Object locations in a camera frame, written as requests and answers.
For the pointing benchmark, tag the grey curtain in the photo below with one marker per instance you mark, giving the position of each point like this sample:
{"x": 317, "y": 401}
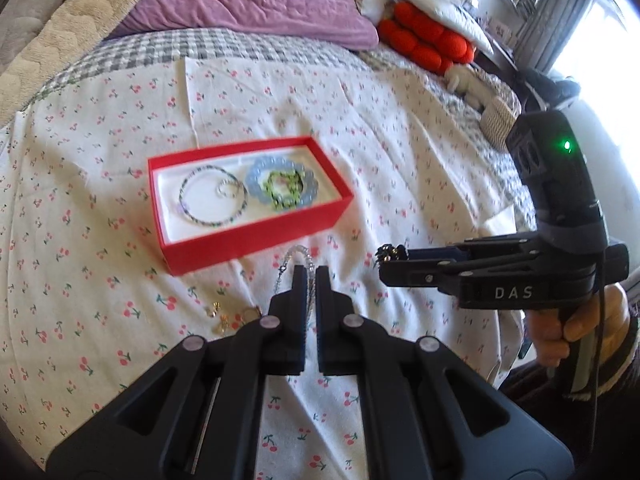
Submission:
{"x": 555, "y": 10}

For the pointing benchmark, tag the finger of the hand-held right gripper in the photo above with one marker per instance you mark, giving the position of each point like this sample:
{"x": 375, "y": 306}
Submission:
{"x": 415, "y": 272}
{"x": 440, "y": 253}

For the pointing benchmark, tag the gold bow earring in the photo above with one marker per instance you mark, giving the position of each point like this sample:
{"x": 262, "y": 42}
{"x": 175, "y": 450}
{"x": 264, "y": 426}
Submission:
{"x": 219, "y": 316}

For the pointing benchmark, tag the orange plush cushion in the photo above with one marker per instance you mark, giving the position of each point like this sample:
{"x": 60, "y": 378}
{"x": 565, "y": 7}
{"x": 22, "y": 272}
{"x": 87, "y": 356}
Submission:
{"x": 425, "y": 35}

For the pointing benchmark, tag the person's right hand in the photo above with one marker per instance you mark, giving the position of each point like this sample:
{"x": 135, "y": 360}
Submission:
{"x": 550, "y": 337}

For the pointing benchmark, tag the knitted beige cushion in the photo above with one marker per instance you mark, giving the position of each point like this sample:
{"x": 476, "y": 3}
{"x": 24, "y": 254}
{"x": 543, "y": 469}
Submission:
{"x": 500, "y": 120}

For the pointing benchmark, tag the dark bag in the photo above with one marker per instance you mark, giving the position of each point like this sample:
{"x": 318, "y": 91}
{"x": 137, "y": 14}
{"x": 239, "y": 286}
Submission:
{"x": 550, "y": 87}

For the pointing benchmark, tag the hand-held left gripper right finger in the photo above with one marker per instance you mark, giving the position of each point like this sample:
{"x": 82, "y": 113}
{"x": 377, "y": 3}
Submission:
{"x": 325, "y": 320}

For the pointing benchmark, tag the red cardboard box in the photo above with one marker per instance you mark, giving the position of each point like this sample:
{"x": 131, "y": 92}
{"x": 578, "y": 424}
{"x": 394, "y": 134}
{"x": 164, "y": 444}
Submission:
{"x": 240, "y": 245}

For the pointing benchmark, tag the purple quilt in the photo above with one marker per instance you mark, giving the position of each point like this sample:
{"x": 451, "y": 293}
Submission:
{"x": 250, "y": 0}

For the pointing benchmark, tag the beige fleece blanket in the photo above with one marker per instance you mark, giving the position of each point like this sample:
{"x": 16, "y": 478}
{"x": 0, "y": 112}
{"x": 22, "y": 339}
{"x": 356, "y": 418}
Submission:
{"x": 85, "y": 15}

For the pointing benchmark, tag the white plush toy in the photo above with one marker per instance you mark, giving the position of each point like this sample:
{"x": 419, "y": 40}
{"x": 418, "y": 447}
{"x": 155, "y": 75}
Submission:
{"x": 467, "y": 82}

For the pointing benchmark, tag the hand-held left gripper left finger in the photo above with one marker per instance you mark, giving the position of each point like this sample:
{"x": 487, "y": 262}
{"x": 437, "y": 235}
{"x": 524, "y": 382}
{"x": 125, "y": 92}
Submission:
{"x": 299, "y": 320}

